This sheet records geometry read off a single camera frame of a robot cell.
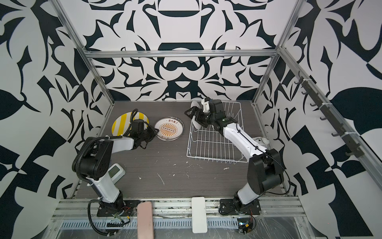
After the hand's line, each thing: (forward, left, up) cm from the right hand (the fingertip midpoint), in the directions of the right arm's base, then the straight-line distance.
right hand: (189, 113), depth 82 cm
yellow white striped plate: (+10, +49, -23) cm, 55 cm away
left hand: (+4, +21, -18) cm, 28 cm away
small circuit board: (-48, -26, -26) cm, 60 cm away
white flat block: (-45, -4, -20) cm, 49 cm away
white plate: (+3, -4, -14) cm, 15 cm away
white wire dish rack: (-7, -11, -21) cm, 25 cm away
